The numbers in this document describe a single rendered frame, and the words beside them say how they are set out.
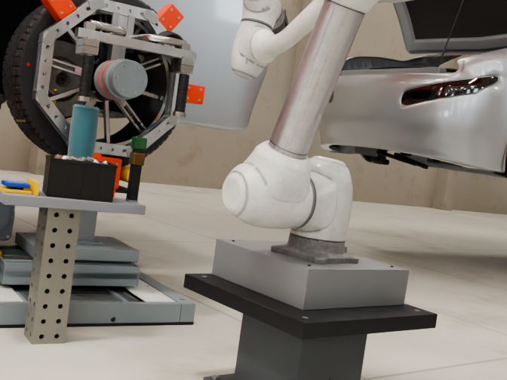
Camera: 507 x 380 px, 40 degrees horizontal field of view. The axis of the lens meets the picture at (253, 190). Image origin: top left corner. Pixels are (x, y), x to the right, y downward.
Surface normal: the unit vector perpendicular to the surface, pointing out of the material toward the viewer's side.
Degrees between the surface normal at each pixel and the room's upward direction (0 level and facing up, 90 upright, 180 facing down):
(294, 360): 90
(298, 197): 105
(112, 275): 90
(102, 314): 90
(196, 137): 90
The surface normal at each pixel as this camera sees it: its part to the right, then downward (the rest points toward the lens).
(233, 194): -0.81, 0.01
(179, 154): 0.62, 0.13
